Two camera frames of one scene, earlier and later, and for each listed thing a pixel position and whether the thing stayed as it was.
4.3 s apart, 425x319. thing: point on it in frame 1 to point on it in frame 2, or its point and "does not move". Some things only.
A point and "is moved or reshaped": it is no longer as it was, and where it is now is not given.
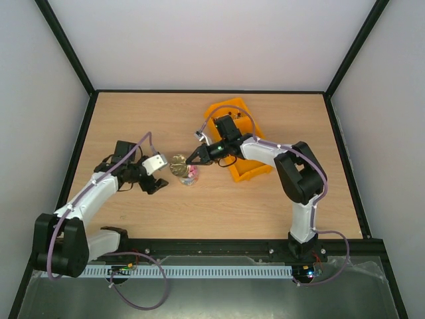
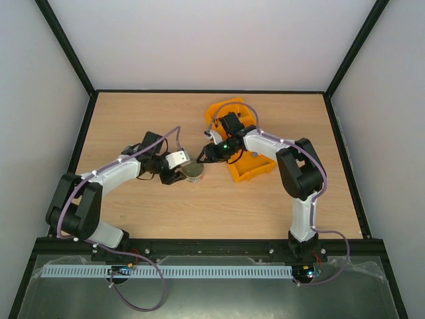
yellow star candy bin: [244, 169] does not move
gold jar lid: [178, 165] is moved or reshaped
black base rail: [137, 249] does not move
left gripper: [152, 185] to [172, 177]
